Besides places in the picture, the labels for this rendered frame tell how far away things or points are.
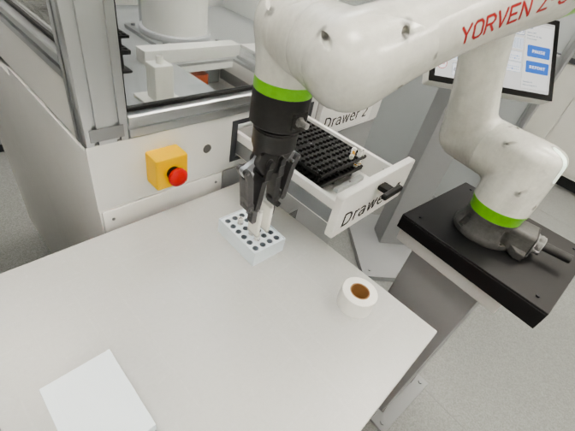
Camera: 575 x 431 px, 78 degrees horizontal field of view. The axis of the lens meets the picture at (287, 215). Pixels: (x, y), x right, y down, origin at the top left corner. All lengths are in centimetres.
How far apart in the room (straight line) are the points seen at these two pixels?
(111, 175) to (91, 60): 22
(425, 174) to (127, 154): 139
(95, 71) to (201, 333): 45
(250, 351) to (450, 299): 59
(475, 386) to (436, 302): 78
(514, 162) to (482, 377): 114
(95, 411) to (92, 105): 45
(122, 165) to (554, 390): 187
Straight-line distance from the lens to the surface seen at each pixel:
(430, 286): 104
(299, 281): 73
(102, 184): 76
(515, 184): 90
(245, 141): 88
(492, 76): 89
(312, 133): 94
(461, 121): 94
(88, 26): 65
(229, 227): 76
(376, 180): 77
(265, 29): 50
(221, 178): 94
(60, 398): 57
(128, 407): 54
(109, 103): 70
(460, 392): 174
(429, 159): 177
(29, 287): 75
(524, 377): 197
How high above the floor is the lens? 131
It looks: 39 degrees down
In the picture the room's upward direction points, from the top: 14 degrees clockwise
